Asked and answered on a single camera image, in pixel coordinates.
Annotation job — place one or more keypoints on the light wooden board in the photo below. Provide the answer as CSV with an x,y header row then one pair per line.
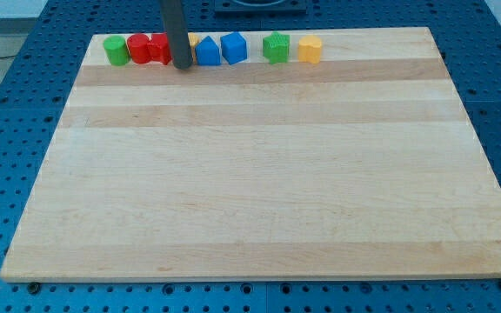
x,y
364,166

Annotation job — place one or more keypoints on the blue cube block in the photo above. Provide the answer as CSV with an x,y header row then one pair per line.
x,y
233,47

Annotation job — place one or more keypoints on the blue house-shaped block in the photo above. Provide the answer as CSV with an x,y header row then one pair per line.
x,y
208,53

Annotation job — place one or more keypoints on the green star block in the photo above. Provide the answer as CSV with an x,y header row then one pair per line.
x,y
276,47

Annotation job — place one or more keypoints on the yellow heart block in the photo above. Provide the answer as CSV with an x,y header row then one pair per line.
x,y
309,49

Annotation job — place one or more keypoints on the yellow block behind rod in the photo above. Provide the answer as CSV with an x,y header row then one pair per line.
x,y
194,40

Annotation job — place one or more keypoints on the red star block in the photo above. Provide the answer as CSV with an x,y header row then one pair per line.
x,y
159,48

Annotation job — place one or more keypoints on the red cylinder block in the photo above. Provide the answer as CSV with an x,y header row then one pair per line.
x,y
138,48

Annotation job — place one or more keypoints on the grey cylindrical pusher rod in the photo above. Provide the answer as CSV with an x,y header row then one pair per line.
x,y
172,14

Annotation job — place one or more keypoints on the green cylinder block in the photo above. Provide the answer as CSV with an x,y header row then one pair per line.
x,y
116,50

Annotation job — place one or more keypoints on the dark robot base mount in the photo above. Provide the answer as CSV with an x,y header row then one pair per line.
x,y
259,6

